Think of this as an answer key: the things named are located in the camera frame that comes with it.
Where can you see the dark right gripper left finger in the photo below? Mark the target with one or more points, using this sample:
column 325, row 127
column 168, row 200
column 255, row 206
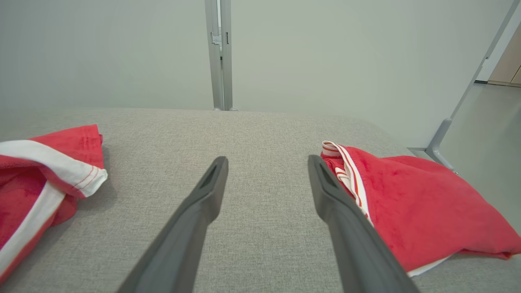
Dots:
column 183, row 244

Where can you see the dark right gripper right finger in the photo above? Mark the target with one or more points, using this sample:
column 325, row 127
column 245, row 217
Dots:
column 358, row 252

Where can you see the red white basketball jersey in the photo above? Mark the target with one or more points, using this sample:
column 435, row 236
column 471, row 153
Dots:
column 427, row 203

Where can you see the red garment with white trim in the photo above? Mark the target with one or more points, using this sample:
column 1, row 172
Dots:
column 24, row 183

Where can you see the grey partition support brace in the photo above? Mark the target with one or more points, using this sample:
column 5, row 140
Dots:
column 441, row 134

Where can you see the beige wooden cabinet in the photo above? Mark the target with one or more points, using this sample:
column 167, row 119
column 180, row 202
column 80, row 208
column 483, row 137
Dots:
column 508, row 65

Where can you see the grey partition post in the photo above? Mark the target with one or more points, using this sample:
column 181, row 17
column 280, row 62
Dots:
column 213, row 73

